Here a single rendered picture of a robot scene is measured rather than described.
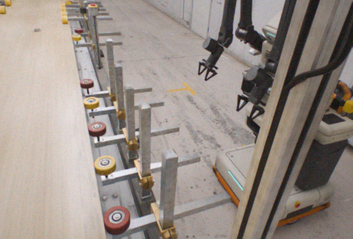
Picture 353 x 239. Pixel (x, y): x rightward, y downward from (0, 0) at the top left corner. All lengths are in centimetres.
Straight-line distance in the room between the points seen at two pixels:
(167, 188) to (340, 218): 181
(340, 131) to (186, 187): 116
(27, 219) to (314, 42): 88
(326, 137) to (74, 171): 135
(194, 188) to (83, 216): 137
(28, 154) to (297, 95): 106
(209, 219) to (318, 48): 183
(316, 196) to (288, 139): 180
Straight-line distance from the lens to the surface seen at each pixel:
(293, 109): 26
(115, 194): 129
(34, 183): 104
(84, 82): 166
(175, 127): 135
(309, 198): 202
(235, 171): 197
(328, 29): 23
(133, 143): 124
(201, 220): 199
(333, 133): 172
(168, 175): 72
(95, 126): 123
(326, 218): 234
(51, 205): 96
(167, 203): 80
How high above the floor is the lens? 161
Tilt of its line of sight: 31 degrees down
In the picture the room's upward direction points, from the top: 4 degrees clockwise
